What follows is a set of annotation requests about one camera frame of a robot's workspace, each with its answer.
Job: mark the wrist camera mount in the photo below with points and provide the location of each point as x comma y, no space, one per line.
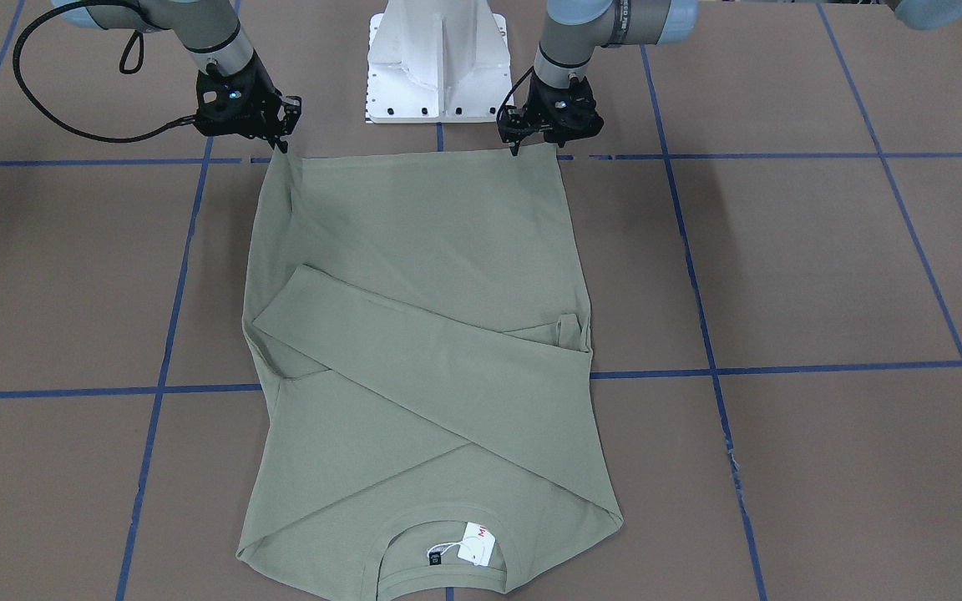
290,113
513,127

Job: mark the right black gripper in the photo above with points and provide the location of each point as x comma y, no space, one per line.
260,90

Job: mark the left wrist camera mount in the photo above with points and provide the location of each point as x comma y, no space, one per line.
513,127

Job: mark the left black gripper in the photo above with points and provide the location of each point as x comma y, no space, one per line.
529,114

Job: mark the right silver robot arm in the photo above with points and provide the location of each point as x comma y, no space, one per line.
210,31

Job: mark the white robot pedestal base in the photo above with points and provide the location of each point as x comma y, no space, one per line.
436,62

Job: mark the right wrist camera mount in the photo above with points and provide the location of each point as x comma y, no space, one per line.
290,113

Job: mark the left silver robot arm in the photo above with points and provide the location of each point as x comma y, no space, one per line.
573,30

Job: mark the white paper hang tag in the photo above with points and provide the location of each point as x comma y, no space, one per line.
477,545

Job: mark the olive green long-sleeve shirt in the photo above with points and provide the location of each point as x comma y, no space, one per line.
420,328

